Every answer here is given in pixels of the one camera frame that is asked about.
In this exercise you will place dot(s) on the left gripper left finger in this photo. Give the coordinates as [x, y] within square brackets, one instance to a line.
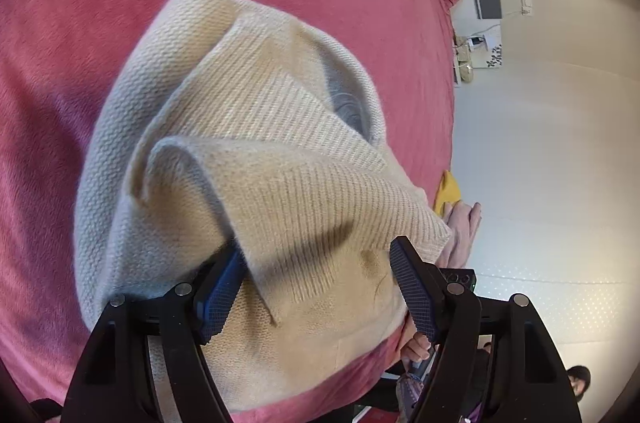
[113, 380]

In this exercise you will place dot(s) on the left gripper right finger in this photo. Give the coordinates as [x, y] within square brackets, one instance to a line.
[527, 381]

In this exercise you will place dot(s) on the beige knit sweater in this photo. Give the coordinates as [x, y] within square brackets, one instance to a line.
[234, 121]

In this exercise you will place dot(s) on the patterned right sleeve forearm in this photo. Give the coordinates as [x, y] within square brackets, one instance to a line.
[408, 392]

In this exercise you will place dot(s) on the operator right hand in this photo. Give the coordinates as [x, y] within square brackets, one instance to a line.
[463, 220]

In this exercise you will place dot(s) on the yellow garment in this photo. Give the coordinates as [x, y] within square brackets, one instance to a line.
[448, 192]

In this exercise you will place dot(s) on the pink bed blanket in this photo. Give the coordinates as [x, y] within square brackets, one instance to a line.
[59, 59]

